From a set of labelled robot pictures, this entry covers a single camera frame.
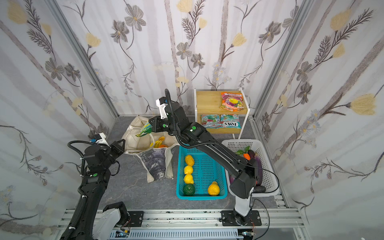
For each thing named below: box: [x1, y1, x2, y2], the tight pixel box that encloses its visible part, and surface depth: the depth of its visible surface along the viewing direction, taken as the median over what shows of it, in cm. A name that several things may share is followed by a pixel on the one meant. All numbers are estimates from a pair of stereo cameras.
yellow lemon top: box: [185, 155, 195, 166], surface depth 92 cm
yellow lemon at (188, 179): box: [184, 173, 194, 185], surface depth 86 cm
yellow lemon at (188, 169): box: [184, 165, 194, 175], surface depth 88 cm
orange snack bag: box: [220, 92, 244, 112], surface depth 79 cm
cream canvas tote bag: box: [122, 116, 180, 184], surface depth 83 cm
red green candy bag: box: [201, 114, 221, 129], surface depth 95 cm
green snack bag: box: [135, 120, 153, 137], surface depth 69 cm
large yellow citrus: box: [207, 181, 220, 196], surface depth 80 cm
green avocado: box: [183, 183, 196, 197], surface depth 80 cm
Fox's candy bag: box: [221, 114, 242, 129], surface depth 95 cm
